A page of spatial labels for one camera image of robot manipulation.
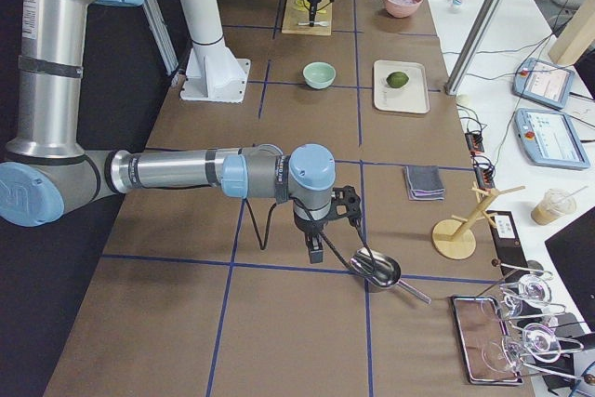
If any wine glass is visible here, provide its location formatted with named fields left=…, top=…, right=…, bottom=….
left=475, top=270, right=566, bottom=322
left=481, top=323, right=585, bottom=374

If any black usb hub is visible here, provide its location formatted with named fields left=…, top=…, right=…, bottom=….
left=464, top=131, right=484, bottom=153

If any green avocado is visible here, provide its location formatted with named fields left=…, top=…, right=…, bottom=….
left=386, top=71, right=410, bottom=89

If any green bowl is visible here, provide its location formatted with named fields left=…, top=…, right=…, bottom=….
left=302, top=61, right=337, bottom=89

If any beige rabbit tray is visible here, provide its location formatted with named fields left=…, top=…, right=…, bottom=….
left=373, top=60, right=430, bottom=114

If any metal scoop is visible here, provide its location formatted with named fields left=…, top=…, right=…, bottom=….
left=350, top=247, right=431, bottom=305

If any wine glass upper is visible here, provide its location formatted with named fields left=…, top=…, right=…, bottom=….
left=475, top=270, right=566, bottom=322

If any white plastic spoon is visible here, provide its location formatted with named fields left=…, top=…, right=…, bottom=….
left=297, top=20, right=331, bottom=27

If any near teach pendant tablet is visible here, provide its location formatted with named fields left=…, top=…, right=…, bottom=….
left=514, top=108, right=590, bottom=170

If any black power box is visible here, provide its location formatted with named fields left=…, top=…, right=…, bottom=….
left=489, top=210, right=527, bottom=267

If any teach pendant tablet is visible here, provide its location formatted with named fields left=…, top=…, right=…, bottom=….
left=512, top=58, right=575, bottom=111
left=514, top=108, right=590, bottom=170

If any black framed tray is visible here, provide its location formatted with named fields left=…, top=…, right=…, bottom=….
left=450, top=296, right=523, bottom=386

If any iced coffee cup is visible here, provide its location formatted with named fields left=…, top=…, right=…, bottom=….
left=531, top=186, right=587, bottom=225

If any wooden mug tree stand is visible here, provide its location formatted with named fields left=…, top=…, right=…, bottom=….
left=431, top=182, right=524, bottom=260

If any wine glass lower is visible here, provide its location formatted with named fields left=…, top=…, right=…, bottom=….
left=481, top=323, right=585, bottom=374

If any aluminium frame post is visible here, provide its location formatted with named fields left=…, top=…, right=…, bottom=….
left=444, top=0, right=503, bottom=96

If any far teach pendant tablet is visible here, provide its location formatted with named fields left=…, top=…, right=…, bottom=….
left=512, top=58, right=575, bottom=111

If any white pillar mount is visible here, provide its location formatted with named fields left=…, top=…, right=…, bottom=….
left=180, top=0, right=251, bottom=103

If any wooden cutting board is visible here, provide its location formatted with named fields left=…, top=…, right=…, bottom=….
left=282, top=0, right=333, bottom=36

